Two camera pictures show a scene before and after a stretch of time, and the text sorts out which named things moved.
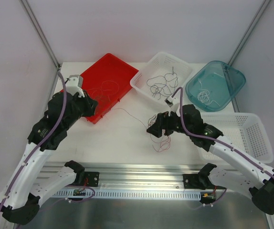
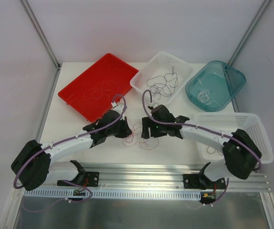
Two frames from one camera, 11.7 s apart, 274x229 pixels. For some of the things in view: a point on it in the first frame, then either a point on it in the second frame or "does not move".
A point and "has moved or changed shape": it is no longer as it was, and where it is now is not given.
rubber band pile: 165,143 → 134,139
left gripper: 86,105 → 121,126
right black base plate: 197,181 does not move
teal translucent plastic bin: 214,85 does not move
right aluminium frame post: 249,31 does not move
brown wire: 131,115 has moved or changed shape
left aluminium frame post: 40,32 does not move
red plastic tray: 109,79 does not move
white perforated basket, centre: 161,77 does not move
